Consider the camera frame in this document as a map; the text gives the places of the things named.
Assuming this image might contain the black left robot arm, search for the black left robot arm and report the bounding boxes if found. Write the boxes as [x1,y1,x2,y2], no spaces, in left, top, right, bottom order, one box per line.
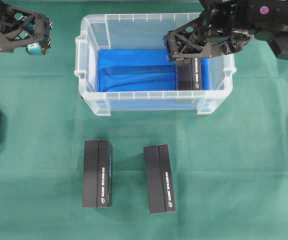
[0,0,53,56]

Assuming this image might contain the clear plastic storage case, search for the clear plastic storage case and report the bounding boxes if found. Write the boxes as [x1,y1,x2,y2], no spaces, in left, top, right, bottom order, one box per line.
[74,12,236,116]

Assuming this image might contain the green table cloth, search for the green table cloth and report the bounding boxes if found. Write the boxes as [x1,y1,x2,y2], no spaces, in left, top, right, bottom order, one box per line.
[0,0,288,240]

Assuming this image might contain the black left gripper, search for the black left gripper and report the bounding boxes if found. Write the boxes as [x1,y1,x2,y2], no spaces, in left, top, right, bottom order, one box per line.
[26,13,53,56]

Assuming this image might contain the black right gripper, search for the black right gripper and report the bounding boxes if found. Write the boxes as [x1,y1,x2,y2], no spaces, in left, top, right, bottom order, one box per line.
[163,0,288,63]

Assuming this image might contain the black camera box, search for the black camera box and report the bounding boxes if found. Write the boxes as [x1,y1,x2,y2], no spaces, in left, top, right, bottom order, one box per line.
[176,58,203,91]
[143,144,176,214]
[82,140,113,209]

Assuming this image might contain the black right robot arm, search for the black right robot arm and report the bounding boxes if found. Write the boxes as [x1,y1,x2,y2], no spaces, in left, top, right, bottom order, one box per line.
[163,0,288,64]

